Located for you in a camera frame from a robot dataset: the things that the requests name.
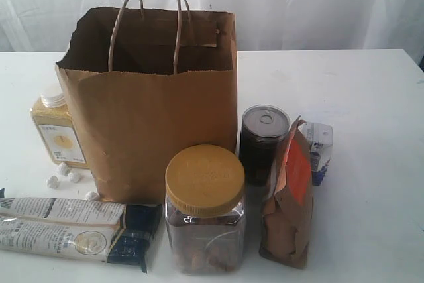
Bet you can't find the dark can with pull tab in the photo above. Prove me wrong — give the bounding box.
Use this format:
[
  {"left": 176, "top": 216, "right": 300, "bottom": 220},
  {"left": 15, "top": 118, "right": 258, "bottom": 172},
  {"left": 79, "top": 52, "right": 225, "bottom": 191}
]
[{"left": 239, "top": 105, "right": 290, "bottom": 186}]

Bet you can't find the brown paper bag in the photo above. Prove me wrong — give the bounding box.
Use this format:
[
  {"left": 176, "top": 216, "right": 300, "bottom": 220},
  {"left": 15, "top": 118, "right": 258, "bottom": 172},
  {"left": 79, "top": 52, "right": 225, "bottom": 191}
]
[{"left": 56, "top": 0, "right": 238, "bottom": 203}]

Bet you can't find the yellow millet bottle white cap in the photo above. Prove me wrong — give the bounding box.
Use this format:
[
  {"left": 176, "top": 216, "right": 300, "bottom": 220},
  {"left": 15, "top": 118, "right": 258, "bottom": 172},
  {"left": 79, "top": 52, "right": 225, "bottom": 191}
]
[{"left": 30, "top": 84, "right": 88, "bottom": 168}]

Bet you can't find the small white candy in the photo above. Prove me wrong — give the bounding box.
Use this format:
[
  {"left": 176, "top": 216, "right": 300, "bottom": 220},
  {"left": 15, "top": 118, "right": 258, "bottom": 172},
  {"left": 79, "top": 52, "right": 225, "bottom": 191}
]
[{"left": 85, "top": 191, "right": 99, "bottom": 201}]

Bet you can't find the clear jar with yellow lid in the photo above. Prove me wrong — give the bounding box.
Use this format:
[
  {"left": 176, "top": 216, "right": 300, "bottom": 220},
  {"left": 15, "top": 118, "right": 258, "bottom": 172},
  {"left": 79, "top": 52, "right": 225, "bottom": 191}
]
[{"left": 165, "top": 144, "right": 246, "bottom": 274}]

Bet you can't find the white and blue milk carton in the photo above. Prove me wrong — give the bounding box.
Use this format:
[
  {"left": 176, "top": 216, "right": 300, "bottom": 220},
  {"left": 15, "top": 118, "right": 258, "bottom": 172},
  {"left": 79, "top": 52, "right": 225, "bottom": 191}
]
[{"left": 301, "top": 122, "right": 333, "bottom": 186}]

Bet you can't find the brown paper pouch orange label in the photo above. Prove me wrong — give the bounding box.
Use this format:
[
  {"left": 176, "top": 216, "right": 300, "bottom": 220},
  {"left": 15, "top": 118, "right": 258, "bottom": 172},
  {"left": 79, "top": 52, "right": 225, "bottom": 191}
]
[{"left": 259, "top": 117, "right": 313, "bottom": 269}]

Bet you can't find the white candy right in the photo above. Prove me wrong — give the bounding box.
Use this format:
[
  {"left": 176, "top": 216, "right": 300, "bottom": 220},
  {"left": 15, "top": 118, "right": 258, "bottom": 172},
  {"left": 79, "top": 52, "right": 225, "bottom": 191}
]
[{"left": 68, "top": 172, "right": 83, "bottom": 183}]

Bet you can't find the white candy top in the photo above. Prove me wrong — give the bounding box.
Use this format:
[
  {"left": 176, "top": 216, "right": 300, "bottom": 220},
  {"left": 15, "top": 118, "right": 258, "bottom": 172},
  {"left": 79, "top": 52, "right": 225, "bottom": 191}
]
[{"left": 56, "top": 162, "right": 70, "bottom": 176}]

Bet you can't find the lower white noodle package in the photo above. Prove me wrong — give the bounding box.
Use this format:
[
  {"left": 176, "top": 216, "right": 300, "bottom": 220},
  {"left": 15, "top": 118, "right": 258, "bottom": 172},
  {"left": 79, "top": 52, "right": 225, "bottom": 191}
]
[{"left": 1, "top": 216, "right": 158, "bottom": 272}]

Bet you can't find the white candy left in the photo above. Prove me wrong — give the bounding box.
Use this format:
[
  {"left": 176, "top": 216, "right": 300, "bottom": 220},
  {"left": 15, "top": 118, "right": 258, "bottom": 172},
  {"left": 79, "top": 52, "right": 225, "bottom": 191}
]
[{"left": 46, "top": 176, "right": 60, "bottom": 189}]

